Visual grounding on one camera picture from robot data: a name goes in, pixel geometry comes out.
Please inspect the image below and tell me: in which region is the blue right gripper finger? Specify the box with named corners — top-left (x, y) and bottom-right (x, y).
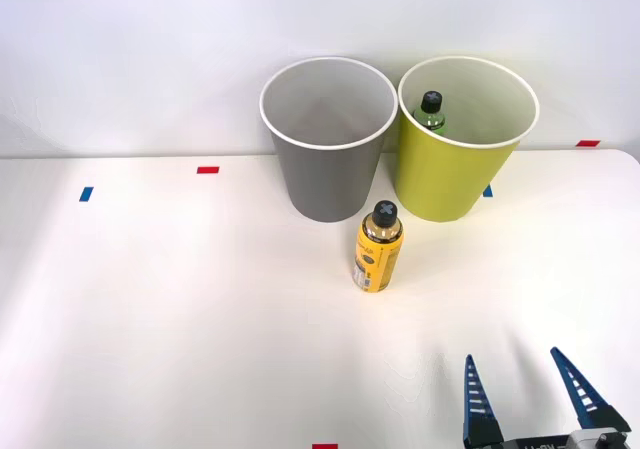
top-left (549, 346), bottom-right (633, 433)
top-left (460, 353), bottom-right (505, 449)

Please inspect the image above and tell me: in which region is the yellow label bottle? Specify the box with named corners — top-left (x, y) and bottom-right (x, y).
top-left (352, 200), bottom-right (405, 294)

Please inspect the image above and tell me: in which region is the yellow-green plastic waste bin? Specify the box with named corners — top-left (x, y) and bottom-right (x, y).
top-left (392, 55), bottom-right (541, 224)

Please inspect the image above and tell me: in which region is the grey plastic waste bin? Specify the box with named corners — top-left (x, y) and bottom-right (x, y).
top-left (258, 56), bottom-right (400, 224)

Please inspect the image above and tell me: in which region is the green bottle with black cap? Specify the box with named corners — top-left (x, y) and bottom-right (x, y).
top-left (412, 90), bottom-right (449, 138)

